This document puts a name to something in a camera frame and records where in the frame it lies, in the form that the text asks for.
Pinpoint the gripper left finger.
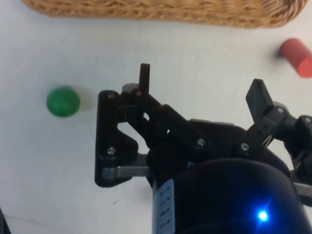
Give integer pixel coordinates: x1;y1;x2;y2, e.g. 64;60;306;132
94;63;212;189

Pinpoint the green ball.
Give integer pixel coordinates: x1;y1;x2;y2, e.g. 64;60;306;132
46;86;81;118

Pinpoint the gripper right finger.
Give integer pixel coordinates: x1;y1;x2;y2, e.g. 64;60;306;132
235;78;312;205

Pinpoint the red cylinder block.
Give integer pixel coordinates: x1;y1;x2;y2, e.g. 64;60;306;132
279;38;312;78

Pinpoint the wicker basket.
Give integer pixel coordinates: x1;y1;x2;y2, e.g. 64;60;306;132
21;0;312;29

